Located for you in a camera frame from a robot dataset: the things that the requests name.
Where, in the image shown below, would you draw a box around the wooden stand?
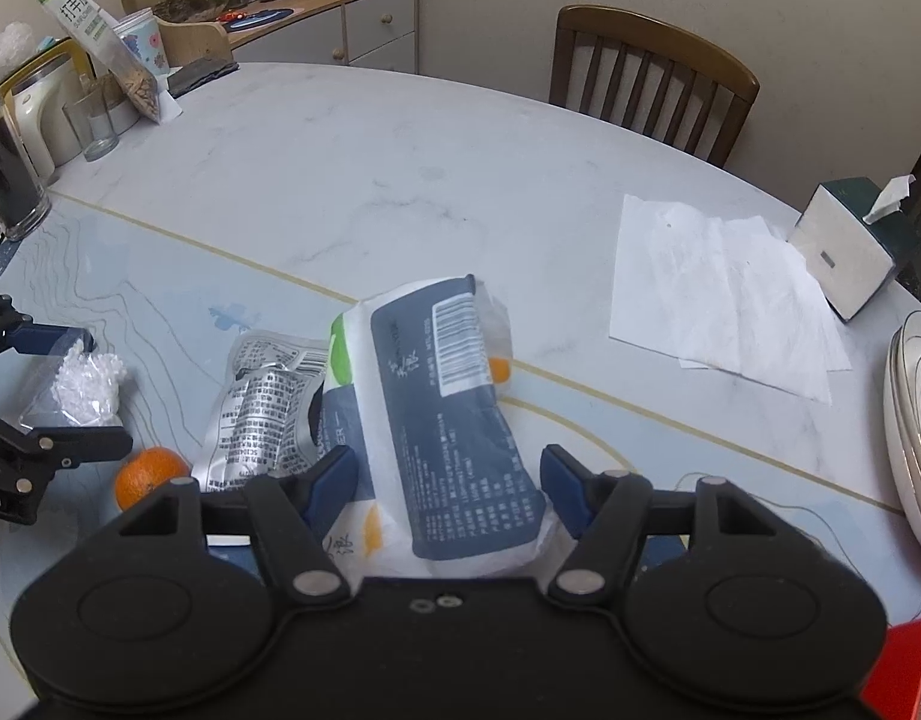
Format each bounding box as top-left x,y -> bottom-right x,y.
154,15 -> 232,65

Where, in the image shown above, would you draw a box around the white electric kettle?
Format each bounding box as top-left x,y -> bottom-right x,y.
0,41 -> 97,166

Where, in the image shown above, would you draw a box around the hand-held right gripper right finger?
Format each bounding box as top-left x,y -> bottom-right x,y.
539,444 -> 799,605

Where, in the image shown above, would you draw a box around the clear drinking glass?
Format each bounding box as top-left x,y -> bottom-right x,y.
62,94 -> 121,162

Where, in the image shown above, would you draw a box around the clear cereal bag green top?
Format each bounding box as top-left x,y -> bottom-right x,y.
21,0 -> 184,125

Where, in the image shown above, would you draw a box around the grey sideboard with wooden top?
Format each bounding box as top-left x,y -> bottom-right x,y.
227,0 -> 418,77

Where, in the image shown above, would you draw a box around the white marble desktop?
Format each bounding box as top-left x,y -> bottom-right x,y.
0,62 -> 921,720

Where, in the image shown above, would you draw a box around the white paper napkin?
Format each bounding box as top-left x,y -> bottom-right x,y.
608,193 -> 853,404

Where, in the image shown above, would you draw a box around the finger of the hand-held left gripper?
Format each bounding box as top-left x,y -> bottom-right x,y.
0,405 -> 133,482
0,296 -> 95,362

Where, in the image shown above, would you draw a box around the red box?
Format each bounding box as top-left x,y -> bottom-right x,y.
857,615 -> 921,720

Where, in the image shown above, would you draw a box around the silver foil packet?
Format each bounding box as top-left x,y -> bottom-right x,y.
192,330 -> 334,492

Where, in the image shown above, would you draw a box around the brown wooden chair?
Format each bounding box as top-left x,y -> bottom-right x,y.
548,5 -> 761,168

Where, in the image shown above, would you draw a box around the stacked white plates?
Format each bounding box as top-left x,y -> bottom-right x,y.
887,310 -> 921,518

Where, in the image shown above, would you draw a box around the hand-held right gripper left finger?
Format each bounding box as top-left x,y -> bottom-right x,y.
119,444 -> 361,605

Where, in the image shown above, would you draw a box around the white dark-blue tissue pack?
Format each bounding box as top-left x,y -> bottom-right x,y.
321,274 -> 559,590

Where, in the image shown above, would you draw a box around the blue round mat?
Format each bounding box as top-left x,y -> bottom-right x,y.
227,7 -> 296,28

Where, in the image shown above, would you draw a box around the plastic bag of white bits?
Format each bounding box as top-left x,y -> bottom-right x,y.
17,345 -> 135,432

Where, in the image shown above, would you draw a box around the dark grey cloth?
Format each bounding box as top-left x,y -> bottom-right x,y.
166,56 -> 240,98

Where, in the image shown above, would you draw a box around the white green tissue box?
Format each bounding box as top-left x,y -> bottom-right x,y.
788,174 -> 921,323

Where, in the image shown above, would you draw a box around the glass jar with dark contents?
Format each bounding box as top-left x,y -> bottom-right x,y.
0,73 -> 52,241

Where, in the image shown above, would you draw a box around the orange mandarin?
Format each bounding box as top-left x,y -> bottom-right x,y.
115,447 -> 193,512

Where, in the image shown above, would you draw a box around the clear plastic bag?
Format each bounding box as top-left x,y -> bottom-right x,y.
0,15 -> 34,76

